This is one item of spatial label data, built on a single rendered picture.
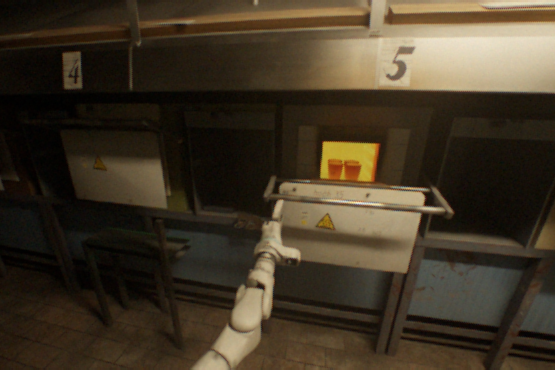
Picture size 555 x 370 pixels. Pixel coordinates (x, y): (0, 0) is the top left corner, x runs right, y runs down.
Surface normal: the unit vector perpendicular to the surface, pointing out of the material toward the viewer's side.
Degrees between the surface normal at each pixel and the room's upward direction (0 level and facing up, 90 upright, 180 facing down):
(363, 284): 90
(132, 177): 90
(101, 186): 90
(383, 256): 90
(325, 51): 80
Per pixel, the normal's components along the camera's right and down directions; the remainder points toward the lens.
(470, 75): -0.18, 0.12
